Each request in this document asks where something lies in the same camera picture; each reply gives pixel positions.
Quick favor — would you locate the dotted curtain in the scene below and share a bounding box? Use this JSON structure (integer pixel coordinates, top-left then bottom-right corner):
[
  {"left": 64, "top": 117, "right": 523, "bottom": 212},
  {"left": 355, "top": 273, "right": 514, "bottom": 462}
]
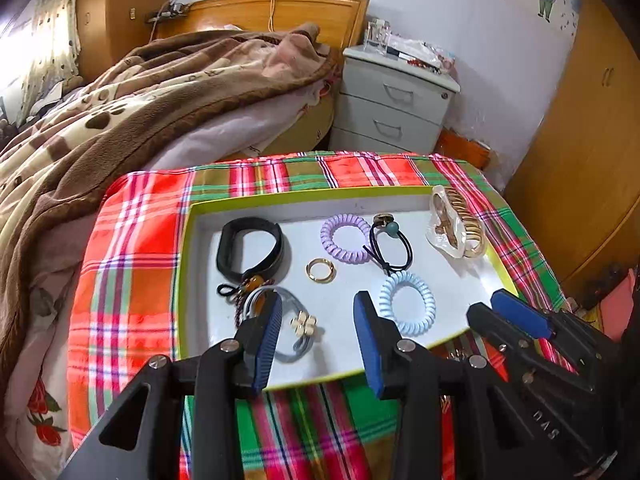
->
[{"left": 0, "top": 0, "right": 83, "bottom": 126}]

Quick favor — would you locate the yellow-green cardboard box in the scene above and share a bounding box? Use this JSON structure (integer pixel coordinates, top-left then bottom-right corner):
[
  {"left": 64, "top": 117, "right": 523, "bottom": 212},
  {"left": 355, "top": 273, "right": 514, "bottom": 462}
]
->
[{"left": 177, "top": 186, "right": 521, "bottom": 392}]

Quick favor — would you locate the purple coil hair tie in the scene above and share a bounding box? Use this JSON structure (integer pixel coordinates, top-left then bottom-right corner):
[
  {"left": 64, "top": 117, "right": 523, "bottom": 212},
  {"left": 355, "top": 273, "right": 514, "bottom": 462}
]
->
[{"left": 320, "top": 214, "right": 373, "bottom": 265}]

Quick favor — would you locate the clear glass cup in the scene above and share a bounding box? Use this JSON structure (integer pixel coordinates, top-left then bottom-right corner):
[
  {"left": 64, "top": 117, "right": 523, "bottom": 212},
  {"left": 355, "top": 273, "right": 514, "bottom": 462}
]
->
[{"left": 364, "top": 17, "right": 392, "bottom": 56}]

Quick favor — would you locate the pearl and gold hair claw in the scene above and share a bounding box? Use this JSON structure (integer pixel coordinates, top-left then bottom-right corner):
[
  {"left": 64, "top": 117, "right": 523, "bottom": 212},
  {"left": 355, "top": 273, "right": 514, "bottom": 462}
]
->
[{"left": 426, "top": 185, "right": 488, "bottom": 260}]

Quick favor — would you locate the gold ring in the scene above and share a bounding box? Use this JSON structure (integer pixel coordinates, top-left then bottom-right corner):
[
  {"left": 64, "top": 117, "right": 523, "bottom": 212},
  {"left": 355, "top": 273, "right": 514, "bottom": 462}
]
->
[{"left": 306, "top": 257, "right": 337, "bottom": 283}]

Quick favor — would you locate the orange box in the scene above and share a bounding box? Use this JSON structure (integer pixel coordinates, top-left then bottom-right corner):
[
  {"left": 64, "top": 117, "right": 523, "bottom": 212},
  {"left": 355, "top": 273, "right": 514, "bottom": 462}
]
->
[{"left": 434, "top": 129, "right": 493, "bottom": 171}]

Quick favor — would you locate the pile of packets and pouches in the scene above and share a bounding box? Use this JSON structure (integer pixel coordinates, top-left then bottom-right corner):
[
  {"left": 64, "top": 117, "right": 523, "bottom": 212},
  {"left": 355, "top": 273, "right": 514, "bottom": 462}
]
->
[{"left": 387, "top": 35, "right": 458, "bottom": 76}]

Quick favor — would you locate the black wristband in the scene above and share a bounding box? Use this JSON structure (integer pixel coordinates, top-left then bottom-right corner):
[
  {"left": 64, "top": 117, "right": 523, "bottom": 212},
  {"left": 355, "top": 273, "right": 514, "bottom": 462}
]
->
[{"left": 216, "top": 216, "right": 285, "bottom": 281}]

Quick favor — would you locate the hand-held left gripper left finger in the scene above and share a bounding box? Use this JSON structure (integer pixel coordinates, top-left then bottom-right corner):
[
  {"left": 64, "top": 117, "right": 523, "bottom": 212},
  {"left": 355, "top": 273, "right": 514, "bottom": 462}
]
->
[{"left": 57, "top": 290, "right": 285, "bottom": 480}]

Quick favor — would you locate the amber bead keychain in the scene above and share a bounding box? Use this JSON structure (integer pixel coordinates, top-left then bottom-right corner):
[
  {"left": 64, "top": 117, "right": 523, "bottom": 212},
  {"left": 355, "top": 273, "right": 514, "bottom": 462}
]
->
[{"left": 216, "top": 272, "right": 281, "bottom": 326}]

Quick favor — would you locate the grey nightstand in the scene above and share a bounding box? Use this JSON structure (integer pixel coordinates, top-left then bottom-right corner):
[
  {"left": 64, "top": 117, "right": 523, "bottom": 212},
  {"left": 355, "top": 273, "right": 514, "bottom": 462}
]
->
[{"left": 327, "top": 44, "right": 461, "bottom": 155}]

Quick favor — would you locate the grey flower hair tie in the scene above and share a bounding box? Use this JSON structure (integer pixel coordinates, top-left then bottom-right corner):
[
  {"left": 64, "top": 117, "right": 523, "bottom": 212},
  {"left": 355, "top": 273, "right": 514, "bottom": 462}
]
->
[{"left": 240, "top": 285, "right": 323, "bottom": 363}]

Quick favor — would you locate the large wooden wardrobe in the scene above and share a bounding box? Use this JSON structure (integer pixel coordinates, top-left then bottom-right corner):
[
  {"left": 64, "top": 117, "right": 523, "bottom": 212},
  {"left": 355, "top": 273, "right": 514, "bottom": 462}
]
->
[{"left": 502, "top": 0, "right": 640, "bottom": 286}]

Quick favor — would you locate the black charger with cable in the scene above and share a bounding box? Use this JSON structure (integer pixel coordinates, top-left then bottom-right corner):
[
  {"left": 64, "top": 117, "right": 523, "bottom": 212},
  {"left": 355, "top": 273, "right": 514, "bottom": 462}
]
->
[{"left": 145, "top": 0, "right": 193, "bottom": 23}]

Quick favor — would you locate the pink bag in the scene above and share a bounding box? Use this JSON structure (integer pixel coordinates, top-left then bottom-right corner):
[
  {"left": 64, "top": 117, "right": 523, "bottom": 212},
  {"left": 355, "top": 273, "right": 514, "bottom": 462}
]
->
[{"left": 597, "top": 269, "right": 638, "bottom": 333}]

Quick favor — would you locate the light blue coil hair tie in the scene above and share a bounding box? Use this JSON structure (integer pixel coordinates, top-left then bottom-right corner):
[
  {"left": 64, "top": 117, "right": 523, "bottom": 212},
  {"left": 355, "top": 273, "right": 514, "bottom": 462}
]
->
[{"left": 377, "top": 271, "right": 437, "bottom": 336}]

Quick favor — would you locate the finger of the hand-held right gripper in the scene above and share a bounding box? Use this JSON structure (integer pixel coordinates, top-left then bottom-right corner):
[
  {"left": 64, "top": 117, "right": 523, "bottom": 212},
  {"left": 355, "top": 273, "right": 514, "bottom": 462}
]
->
[
  {"left": 491, "top": 290, "right": 608, "bottom": 376},
  {"left": 467, "top": 302, "right": 596, "bottom": 396}
]

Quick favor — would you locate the narrow wooden cabinet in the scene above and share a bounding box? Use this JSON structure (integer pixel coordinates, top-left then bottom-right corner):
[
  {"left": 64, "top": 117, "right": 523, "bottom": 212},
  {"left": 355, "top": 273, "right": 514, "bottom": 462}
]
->
[{"left": 75, "top": 0, "right": 173, "bottom": 81}]

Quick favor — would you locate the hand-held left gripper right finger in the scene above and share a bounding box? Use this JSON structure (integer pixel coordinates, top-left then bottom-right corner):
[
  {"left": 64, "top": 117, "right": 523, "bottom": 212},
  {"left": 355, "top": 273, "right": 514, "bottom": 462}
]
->
[{"left": 352, "top": 291, "right": 546, "bottom": 480}]

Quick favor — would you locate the black hair tie teal bead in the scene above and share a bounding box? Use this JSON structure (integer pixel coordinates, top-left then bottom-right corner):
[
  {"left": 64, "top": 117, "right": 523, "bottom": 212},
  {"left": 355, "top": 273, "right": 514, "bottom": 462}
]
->
[{"left": 362, "top": 212, "right": 413, "bottom": 273}]

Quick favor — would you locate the wooden headboard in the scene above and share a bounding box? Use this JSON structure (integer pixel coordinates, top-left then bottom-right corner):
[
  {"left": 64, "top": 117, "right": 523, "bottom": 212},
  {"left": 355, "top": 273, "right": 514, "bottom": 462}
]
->
[{"left": 150, "top": 0, "right": 371, "bottom": 53}]

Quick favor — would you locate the brown paw print blanket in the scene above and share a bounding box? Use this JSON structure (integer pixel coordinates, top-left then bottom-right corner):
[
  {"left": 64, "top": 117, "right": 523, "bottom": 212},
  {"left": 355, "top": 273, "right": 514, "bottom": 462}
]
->
[{"left": 0, "top": 22, "right": 346, "bottom": 401}]

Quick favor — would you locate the red green plaid blanket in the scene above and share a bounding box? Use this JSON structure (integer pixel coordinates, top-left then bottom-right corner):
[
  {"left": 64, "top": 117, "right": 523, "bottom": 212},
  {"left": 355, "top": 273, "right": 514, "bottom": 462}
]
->
[{"left": 67, "top": 150, "right": 571, "bottom": 480}]

